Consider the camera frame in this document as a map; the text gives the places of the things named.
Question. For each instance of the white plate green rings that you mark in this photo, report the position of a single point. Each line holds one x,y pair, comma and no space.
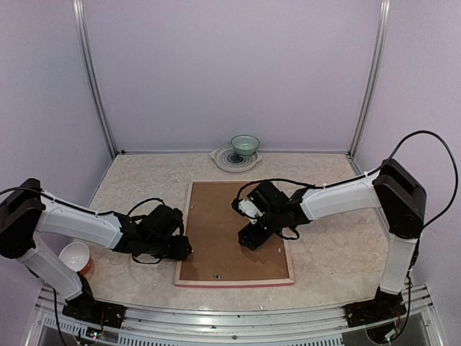
230,162

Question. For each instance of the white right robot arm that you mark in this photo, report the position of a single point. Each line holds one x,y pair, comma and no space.
390,189

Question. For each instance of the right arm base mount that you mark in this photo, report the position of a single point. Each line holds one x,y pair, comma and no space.
386,304

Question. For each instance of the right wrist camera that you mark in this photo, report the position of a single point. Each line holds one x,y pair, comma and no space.
246,209

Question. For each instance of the aluminium corner post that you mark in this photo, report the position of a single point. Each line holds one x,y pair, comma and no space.
372,77
85,46

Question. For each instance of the wooden picture frame red edge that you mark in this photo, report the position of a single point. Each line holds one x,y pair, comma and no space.
234,283

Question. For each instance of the white bowl orange outside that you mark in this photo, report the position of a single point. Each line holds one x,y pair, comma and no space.
77,256

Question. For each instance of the brown backing board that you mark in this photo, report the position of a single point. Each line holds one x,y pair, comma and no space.
216,252

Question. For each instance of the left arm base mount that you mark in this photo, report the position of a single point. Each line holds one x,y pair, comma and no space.
86,308

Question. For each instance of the left aluminium corner post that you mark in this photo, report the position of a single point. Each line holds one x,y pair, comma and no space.
85,46

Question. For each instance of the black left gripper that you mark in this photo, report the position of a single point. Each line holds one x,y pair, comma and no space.
180,251

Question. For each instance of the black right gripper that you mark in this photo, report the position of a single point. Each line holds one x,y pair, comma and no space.
248,235

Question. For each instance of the right aluminium corner post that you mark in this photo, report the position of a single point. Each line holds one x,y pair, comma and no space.
372,77

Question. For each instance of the green ceramic bowl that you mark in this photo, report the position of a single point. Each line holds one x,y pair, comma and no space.
245,145

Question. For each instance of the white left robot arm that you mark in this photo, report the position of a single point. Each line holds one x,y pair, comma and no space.
28,210

